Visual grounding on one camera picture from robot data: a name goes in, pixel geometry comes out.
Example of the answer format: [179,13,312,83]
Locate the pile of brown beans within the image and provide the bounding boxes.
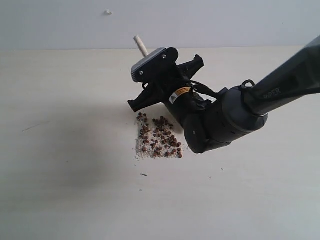
[135,112,183,160]

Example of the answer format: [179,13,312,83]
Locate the white paint brush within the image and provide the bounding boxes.
[133,35,149,57]

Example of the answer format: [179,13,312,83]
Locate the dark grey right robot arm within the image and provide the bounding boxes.
[128,38,320,154]

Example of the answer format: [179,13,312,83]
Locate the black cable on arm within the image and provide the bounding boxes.
[189,78,256,103]

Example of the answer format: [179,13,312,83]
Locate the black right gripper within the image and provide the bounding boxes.
[127,55,220,124]

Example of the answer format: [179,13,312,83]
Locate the white wall hook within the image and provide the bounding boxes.
[103,9,113,16]

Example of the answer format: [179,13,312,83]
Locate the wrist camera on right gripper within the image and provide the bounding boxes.
[131,47,179,83]

